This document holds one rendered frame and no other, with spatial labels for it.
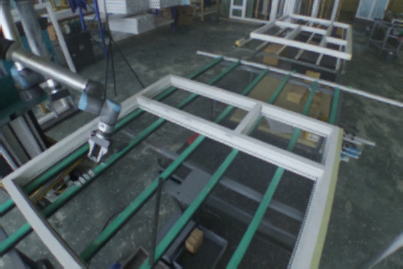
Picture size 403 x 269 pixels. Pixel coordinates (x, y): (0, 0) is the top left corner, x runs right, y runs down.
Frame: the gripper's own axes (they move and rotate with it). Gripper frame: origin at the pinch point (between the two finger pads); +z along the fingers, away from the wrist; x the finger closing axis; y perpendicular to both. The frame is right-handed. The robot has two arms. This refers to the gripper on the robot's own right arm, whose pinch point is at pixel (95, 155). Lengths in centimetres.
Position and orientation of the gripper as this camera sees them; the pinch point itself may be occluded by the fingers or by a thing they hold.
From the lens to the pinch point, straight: 135.3
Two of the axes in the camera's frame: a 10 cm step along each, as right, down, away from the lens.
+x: 8.9, 4.5, -0.7
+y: -1.4, 1.2, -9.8
